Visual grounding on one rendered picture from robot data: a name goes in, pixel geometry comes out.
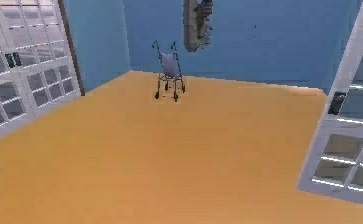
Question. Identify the grey wheeled cart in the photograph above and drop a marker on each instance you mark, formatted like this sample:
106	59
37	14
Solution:
169	70

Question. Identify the white glazed double door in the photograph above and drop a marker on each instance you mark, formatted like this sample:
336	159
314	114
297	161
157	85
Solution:
39	50

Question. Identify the white glazed room door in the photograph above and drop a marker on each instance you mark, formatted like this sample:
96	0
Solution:
350	110

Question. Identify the grey framed wall picture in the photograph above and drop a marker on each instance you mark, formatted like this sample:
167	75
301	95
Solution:
196	24

